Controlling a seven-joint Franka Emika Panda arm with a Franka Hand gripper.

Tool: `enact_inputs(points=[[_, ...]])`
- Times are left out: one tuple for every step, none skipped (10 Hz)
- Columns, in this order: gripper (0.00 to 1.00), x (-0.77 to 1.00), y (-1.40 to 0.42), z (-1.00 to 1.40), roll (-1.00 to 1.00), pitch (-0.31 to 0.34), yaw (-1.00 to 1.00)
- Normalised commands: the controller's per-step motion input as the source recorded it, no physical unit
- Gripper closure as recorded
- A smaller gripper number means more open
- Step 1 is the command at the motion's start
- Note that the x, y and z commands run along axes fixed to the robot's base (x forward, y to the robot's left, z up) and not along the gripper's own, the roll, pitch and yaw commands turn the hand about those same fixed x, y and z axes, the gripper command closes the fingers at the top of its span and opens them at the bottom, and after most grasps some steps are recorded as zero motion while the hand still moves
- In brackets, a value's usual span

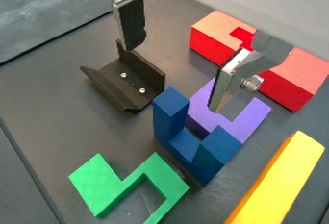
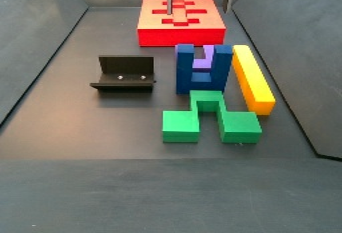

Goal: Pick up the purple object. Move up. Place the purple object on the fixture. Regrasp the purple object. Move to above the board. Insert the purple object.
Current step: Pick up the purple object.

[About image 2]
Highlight purple U-shaped block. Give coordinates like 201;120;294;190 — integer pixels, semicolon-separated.
193;45;214;71

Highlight red slotted board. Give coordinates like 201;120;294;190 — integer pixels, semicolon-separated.
137;0;226;47

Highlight black angled fixture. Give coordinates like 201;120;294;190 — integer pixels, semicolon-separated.
90;55;155;91

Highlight blue U-shaped block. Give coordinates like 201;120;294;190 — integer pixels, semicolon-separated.
175;44;234;94

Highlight yellow long block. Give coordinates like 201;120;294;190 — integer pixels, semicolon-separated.
233;45;275;116

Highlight green stepped block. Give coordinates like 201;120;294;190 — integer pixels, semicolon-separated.
162;90;263;144

